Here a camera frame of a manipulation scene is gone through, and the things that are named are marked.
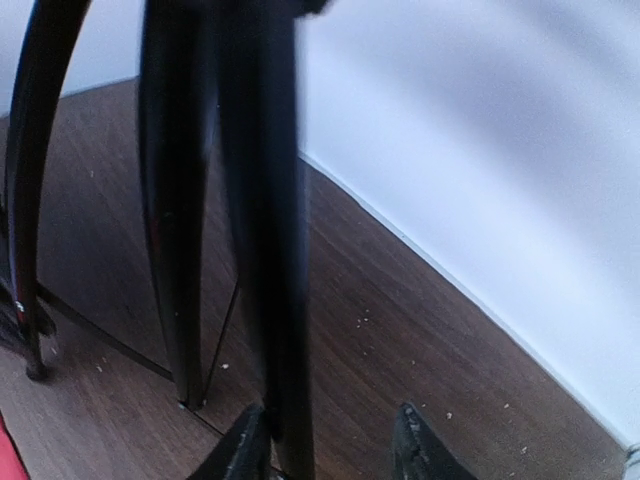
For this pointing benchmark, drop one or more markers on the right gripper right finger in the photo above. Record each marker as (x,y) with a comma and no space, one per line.
(418,453)

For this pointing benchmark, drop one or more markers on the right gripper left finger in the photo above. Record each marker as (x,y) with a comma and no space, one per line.
(244,452)

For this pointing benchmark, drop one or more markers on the red sheet music page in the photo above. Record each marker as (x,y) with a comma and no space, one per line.
(12,466)

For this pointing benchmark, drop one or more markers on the black music stand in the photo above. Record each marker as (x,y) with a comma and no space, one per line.
(211,73)

